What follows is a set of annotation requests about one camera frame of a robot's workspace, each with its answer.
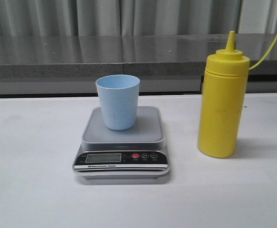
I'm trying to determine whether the grey stone counter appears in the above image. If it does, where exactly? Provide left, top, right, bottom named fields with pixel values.
left=0, top=33, right=277, bottom=95

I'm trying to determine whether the grey curtain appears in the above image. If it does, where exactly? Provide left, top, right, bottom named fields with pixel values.
left=0, top=0, right=277, bottom=37

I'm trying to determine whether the grey electronic kitchen scale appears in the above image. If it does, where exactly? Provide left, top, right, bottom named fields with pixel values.
left=72, top=106, right=171, bottom=184

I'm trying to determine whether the yellow squeeze bottle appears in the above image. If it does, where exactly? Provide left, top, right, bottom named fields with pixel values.
left=198, top=31, right=277, bottom=158

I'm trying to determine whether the light blue plastic cup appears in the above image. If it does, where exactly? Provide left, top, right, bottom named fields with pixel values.
left=96, top=75, right=140, bottom=130

